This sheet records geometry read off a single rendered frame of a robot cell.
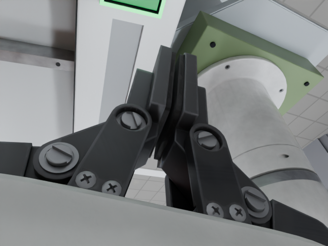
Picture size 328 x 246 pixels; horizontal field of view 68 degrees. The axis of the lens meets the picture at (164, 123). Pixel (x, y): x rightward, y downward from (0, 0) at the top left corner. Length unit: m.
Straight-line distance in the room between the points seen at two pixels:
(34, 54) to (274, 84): 0.39
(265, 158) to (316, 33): 0.28
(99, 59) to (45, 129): 0.33
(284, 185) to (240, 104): 0.13
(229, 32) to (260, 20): 0.08
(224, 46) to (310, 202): 0.23
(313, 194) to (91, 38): 0.28
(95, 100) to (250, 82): 0.24
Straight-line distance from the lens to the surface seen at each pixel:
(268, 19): 0.46
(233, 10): 0.43
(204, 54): 0.39
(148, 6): 0.24
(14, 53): 0.43
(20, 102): 0.53
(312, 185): 0.32
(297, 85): 0.50
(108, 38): 0.26
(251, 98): 0.38
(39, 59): 0.42
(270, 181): 0.30
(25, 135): 0.61
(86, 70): 0.28
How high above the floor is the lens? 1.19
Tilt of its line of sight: 42 degrees down
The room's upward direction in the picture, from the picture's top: 171 degrees clockwise
